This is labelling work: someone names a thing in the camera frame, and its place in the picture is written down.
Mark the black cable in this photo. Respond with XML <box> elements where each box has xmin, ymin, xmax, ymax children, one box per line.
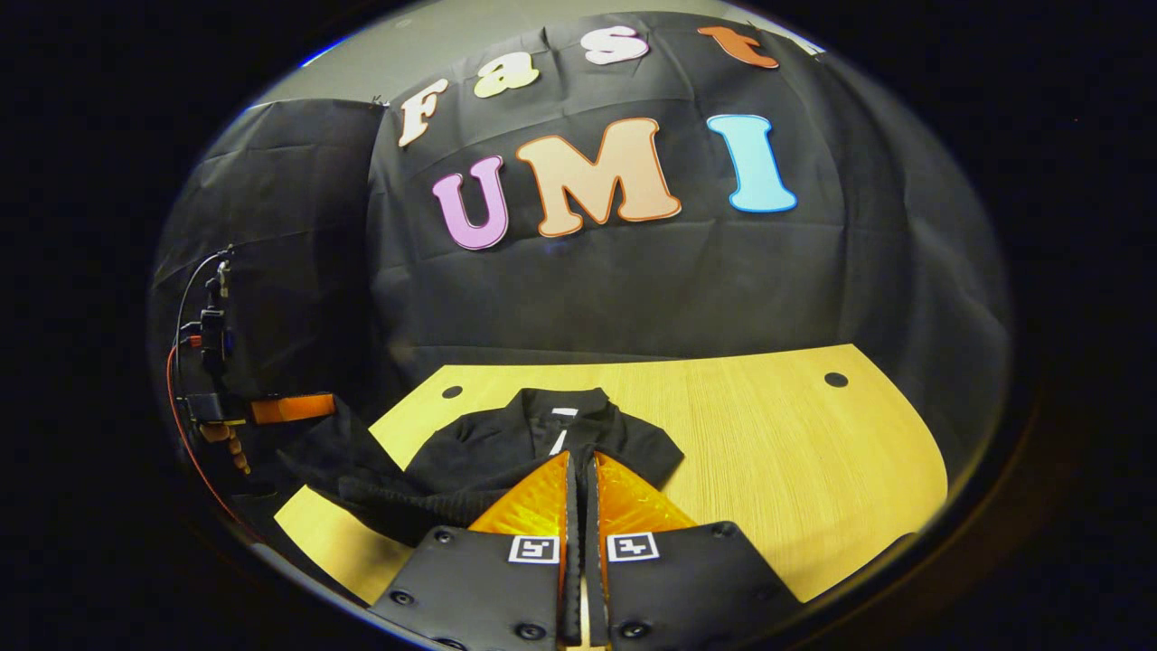
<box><xmin>174</xmin><ymin>251</ymin><xmax>231</xmax><ymax>399</ymax></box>

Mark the black button shirt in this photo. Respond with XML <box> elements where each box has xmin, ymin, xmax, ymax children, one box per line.
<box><xmin>276</xmin><ymin>387</ymin><xmax>686</xmax><ymax>548</ymax></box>

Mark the red cable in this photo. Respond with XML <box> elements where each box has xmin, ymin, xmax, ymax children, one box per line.
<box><xmin>165</xmin><ymin>336</ymin><xmax>263</xmax><ymax>543</ymax></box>

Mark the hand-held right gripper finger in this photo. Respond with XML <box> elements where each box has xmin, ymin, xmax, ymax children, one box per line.
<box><xmin>583</xmin><ymin>450</ymin><xmax>804</xmax><ymax>651</ymax></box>
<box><xmin>369</xmin><ymin>450</ymin><xmax>584</xmax><ymax>651</ymax></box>

